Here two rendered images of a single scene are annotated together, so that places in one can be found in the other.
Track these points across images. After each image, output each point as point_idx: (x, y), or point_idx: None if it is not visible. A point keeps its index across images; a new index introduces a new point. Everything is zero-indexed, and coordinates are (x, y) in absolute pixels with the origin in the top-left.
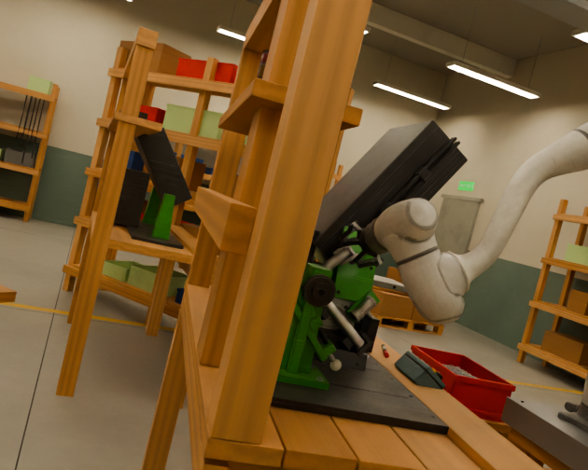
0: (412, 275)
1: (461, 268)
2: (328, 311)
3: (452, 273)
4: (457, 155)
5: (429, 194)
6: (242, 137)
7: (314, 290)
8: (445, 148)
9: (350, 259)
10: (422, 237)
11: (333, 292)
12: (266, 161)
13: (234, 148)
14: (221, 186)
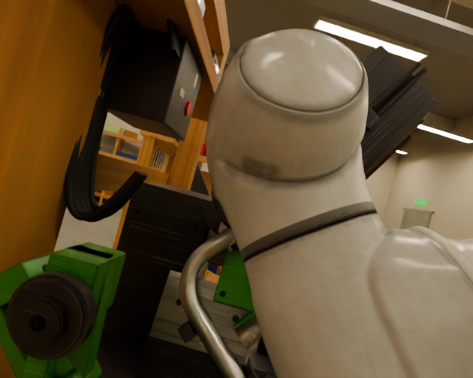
0: (269, 306)
1: None
2: (194, 327)
3: (438, 319)
4: (422, 94)
5: (378, 151)
6: (200, 127)
7: (17, 316)
8: (402, 79)
9: (231, 243)
10: (299, 158)
11: (79, 323)
12: (3, 31)
13: (193, 138)
14: (180, 171)
